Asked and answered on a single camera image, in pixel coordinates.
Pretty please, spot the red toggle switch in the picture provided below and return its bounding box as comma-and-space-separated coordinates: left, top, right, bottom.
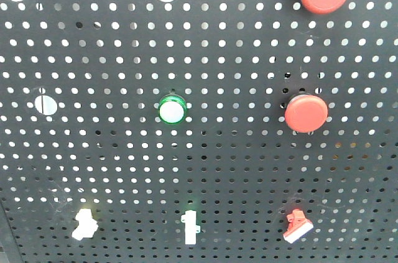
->
283, 209, 314, 244

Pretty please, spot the yellow toggle switch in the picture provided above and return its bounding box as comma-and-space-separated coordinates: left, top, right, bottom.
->
72, 208, 98, 241

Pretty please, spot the green illuminated push button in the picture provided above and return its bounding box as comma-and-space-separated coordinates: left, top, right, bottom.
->
158, 95, 187, 124

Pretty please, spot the black perforated pegboard panel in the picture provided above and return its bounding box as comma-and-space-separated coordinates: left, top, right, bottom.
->
1, 0, 397, 262

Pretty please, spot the lower red mushroom button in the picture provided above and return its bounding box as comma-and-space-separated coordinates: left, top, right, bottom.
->
284, 94, 328, 133

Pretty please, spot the green-lit white toggle switch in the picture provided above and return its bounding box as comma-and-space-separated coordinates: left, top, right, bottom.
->
180, 210, 201, 245

